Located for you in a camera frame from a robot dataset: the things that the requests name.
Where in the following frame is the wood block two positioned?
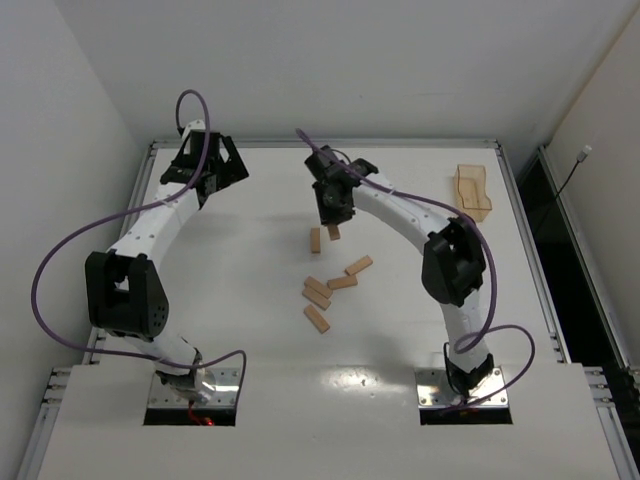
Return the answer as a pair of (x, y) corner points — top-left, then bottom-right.
(327, 225), (341, 241)

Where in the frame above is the wood block seven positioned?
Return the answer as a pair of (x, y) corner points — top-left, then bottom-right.
(310, 227), (321, 254)

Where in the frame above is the wood block one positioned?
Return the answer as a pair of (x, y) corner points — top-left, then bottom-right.
(344, 255), (373, 276)

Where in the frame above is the wood block three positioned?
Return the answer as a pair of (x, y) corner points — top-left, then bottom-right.
(327, 275), (358, 291)

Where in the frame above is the wood block six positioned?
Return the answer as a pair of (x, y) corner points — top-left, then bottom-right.
(303, 304), (330, 334)

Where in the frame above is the clear amber plastic box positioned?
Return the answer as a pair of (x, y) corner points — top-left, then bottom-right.
(453, 164), (492, 223)

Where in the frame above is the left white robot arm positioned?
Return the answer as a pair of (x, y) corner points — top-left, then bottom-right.
(85, 120), (249, 395)

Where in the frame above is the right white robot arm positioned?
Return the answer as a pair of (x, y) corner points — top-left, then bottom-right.
(304, 146), (494, 397)

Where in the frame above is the wood block four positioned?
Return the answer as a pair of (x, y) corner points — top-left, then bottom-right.
(304, 276), (333, 299)

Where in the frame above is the wood block five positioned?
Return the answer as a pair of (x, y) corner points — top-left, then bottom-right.
(302, 287), (331, 311)

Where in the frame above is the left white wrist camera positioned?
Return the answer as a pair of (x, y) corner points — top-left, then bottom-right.
(178, 119), (206, 145)

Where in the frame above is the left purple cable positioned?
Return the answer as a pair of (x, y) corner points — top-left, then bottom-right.
(30, 89), (247, 389)

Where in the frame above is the purple cable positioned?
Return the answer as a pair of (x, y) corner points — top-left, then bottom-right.
(295, 128), (536, 414)
(30, 89), (247, 389)

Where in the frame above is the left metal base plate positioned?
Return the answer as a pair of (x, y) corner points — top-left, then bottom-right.
(147, 368), (240, 409)

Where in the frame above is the metal base plate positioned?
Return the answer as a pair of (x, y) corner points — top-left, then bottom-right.
(147, 368), (240, 409)
(415, 367), (509, 412)

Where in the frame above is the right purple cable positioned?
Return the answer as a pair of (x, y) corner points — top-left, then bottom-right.
(295, 128), (536, 414)

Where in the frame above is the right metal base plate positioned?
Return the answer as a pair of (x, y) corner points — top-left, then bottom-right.
(415, 367), (509, 412)

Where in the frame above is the black wall cable white plug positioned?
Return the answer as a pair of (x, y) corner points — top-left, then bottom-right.
(540, 145), (592, 225)

